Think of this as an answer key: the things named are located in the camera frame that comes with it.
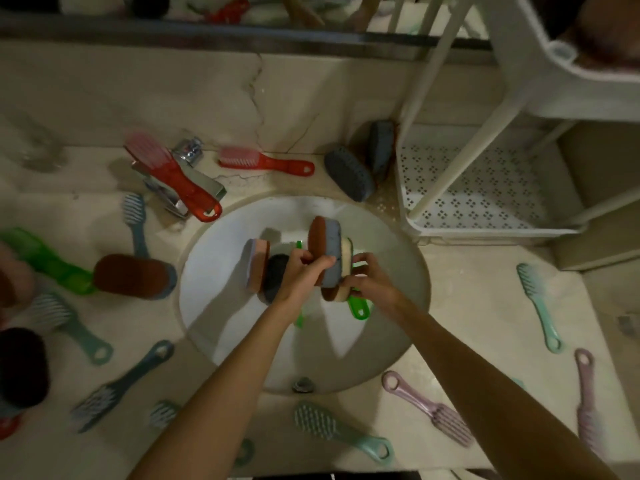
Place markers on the person's right hand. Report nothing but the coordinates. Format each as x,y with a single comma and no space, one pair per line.
376,287

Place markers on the person's left hand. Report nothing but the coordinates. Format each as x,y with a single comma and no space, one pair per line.
292,287

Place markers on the person's left thumb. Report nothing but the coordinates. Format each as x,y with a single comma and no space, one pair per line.
322,265

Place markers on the person's right thumb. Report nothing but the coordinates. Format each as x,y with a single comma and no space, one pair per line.
352,282

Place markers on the grey sponge with brown pad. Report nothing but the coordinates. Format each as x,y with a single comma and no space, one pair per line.
325,237

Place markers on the person's right forearm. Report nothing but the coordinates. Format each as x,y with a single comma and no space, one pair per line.
480,389

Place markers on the person's left forearm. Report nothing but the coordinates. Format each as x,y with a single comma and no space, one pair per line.
225,384

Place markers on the green plastic scrub brush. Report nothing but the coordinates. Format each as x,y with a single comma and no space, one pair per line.
359,307

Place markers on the pink and orange sponge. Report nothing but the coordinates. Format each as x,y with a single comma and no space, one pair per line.
256,267

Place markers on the dark grey sponge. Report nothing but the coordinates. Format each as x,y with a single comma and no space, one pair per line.
350,173
382,147

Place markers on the white round sink basin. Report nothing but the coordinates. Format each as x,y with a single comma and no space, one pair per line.
225,294

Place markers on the metal sink overflow cap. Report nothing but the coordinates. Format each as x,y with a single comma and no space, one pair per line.
303,385

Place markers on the small red scrub brush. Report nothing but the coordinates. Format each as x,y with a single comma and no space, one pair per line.
260,160

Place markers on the mauve scrub brush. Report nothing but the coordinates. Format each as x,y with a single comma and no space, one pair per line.
425,404
586,394

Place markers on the teal scrub brush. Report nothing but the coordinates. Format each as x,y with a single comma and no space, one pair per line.
70,324
335,429

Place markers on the white plastic shelf rack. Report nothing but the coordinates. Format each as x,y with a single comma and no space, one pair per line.
480,189

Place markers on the chrome faucet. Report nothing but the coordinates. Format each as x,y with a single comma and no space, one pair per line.
192,154

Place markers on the large red scrub brush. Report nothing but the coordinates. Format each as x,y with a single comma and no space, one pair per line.
172,177

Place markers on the mint green scrub brush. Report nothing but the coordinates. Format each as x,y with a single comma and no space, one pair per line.
537,299

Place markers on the brown scouring sponge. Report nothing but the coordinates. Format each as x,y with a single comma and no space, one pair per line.
132,277

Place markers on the small blue scrub brush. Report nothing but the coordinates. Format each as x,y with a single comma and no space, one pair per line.
136,219

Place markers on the translucent green scrub brush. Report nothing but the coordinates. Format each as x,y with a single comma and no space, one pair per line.
45,262

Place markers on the large black sponge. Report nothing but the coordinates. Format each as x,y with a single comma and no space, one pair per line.
22,367

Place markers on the wall mirror with metal edge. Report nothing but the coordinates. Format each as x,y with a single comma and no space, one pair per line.
200,37

